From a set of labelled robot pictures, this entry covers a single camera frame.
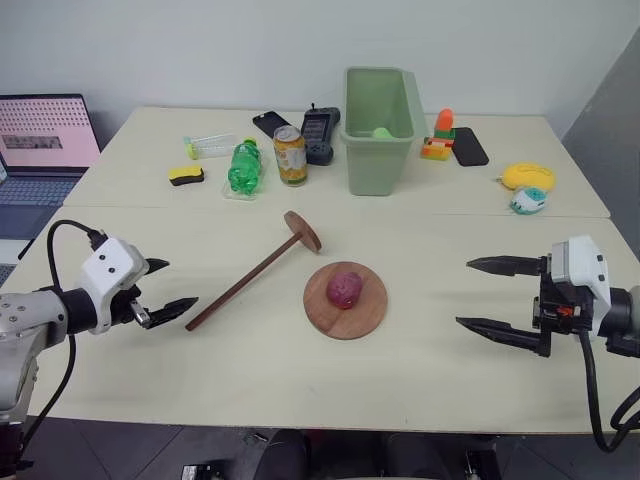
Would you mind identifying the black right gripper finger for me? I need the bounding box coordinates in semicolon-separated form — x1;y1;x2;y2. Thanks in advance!
465;254;547;278
455;315;552;359

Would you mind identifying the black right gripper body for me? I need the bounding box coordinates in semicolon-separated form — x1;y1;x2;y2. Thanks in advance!
530;252;592;347

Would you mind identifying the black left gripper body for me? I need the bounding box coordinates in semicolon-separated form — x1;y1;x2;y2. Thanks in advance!
106;280;151;330

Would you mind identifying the brown wooden rod stand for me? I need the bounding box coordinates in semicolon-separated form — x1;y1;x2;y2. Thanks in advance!
184;210;322;333

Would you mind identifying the white and teal toy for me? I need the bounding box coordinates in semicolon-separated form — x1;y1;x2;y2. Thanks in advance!
509;185;549;217

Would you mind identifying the yellow and black sponge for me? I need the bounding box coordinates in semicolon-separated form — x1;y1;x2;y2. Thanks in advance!
166;163;208;189

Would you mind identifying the black smartphone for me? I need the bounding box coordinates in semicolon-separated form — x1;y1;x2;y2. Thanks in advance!
450;126;490;168
251;110;297;138

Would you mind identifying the green plastic bottle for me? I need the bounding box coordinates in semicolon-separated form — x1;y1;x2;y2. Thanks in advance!
226;138;264;198

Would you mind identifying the clear plastic tube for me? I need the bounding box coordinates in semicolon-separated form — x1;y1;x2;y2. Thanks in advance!
181;131;239;161

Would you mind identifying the round wooden base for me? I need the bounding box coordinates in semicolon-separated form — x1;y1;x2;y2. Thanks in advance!
302;260;390;342

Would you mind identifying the orange and green block toy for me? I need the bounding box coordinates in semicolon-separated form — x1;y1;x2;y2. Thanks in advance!
419;108;458;163

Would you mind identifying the purple lumpy toy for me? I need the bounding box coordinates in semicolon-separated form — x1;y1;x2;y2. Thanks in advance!
325;271;364;312

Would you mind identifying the green plastic bin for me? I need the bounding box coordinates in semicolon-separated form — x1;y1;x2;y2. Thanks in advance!
340;66;428;198

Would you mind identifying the yellow drink can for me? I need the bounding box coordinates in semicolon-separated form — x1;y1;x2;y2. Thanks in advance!
272;125;309;188

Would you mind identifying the laptop with pink screen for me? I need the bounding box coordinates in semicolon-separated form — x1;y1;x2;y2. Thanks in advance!
0;92;104;262

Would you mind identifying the black handheld controller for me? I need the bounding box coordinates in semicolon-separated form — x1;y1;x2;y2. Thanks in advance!
300;102;343;167

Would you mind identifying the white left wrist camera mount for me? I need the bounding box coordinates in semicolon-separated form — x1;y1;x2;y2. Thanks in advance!
78;236;151;335

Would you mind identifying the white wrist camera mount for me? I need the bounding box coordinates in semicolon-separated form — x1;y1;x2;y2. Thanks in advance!
549;234;613;342
78;236;151;335

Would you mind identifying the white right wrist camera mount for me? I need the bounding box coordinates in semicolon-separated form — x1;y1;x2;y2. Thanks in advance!
549;234;613;342

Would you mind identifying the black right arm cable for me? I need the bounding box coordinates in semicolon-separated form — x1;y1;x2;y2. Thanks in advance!
578;327;640;454

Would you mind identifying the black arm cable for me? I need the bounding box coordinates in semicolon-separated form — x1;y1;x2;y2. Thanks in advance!
578;327;640;454
14;219;109;471

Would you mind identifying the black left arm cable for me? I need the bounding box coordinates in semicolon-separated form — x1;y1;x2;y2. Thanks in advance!
14;219;109;471

